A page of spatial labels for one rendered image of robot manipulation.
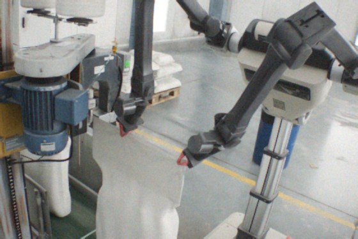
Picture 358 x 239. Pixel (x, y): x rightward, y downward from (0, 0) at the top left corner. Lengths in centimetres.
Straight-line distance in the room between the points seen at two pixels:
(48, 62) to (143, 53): 32
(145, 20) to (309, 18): 53
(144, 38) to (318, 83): 65
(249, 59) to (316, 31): 65
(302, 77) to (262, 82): 46
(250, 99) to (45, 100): 61
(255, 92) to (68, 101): 54
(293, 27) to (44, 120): 77
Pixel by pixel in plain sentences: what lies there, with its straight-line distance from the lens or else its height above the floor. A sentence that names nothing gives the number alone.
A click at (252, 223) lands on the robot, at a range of 189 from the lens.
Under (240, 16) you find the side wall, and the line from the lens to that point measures 985.
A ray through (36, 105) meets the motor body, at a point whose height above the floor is 127.
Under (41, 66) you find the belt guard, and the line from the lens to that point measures 101.
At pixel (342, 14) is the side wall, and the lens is 900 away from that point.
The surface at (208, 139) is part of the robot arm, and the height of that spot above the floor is 123.
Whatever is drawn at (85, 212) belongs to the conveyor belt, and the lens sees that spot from 201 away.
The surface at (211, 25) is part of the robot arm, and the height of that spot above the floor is 152.
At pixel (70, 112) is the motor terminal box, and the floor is 126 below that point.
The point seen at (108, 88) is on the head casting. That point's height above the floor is 118.
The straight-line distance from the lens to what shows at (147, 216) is 133.
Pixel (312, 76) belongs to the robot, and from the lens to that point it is 131.
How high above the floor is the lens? 166
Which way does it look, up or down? 22 degrees down
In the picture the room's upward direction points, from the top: 7 degrees clockwise
